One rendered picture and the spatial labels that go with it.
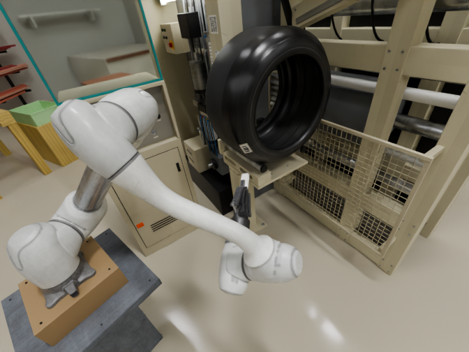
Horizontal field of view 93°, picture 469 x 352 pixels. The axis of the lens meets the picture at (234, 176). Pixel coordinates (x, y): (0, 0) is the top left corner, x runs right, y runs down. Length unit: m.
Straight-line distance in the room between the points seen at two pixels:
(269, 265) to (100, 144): 0.51
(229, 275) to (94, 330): 0.61
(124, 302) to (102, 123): 0.78
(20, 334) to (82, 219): 0.49
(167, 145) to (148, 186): 0.99
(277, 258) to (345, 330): 1.12
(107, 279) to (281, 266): 0.73
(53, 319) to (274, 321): 1.14
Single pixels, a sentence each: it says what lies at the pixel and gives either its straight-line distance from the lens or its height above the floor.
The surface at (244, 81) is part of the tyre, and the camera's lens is 0.90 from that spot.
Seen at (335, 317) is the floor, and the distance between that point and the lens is 1.73.
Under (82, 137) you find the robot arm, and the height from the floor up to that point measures 1.38.
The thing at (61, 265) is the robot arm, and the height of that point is 0.88.
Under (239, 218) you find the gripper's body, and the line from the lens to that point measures 0.82.
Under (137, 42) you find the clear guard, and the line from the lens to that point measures 1.45.
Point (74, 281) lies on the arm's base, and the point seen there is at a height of 0.79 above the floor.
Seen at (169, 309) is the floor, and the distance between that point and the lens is 1.81.
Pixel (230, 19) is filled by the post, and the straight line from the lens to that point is 1.30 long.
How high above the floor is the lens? 1.57
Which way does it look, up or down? 37 degrees down
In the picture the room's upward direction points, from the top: 8 degrees counter-clockwise
